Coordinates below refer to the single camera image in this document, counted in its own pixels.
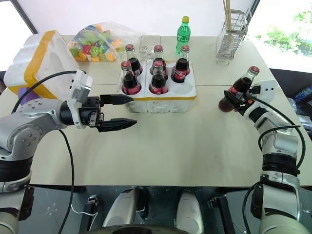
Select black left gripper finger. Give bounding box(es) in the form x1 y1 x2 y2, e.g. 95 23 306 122
97 118 138 133
100 94 135 106

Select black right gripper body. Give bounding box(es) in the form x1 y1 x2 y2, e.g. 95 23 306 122
234 85 260 117

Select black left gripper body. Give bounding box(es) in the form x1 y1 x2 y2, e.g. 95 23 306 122
78 96 105 128

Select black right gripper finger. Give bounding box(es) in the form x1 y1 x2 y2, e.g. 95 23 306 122
223 90 242 112

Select glass cola bottle red cap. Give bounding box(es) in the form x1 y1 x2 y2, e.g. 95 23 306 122
218 65 260 114
148 60 169 96
124 44 143 77
153 44 169 74
170 45 192 84
120 60 143 96

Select white foam crate yellow tape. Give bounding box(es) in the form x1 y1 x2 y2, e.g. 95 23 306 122
117 60 197 114

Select white foam box yellow tape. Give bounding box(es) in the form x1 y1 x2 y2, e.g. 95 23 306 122
3 29 81 100

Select clear plastic box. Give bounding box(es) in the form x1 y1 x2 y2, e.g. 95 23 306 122
138 35 162 62

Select blue label water bottle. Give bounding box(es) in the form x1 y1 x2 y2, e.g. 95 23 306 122
293 86 312 102

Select clear bag of colourful blocks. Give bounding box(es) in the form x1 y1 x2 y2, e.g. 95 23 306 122
67 21 145 64

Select green soda bottle yellow cap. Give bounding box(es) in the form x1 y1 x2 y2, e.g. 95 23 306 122
175 16 192 56

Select wooden sticks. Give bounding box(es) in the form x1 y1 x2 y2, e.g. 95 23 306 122
224 0 233 33

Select silver rounded robot leg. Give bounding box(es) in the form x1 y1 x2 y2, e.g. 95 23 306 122
175 190 205 234
102 187 147 228

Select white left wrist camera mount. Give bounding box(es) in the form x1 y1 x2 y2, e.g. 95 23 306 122
65 70 94 129

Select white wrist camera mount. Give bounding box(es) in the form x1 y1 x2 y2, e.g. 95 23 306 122
65 70 94 129
253 79 281 104

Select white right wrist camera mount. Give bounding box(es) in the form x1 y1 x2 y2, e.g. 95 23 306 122
253 79 281 104

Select metal wire rack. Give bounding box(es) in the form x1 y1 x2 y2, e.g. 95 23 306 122
215 8 253 65

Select black bracket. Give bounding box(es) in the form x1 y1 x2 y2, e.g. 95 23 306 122
207 195 235 234
83 195 100 234

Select thin white wire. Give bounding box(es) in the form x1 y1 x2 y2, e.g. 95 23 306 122
72 206 98 217

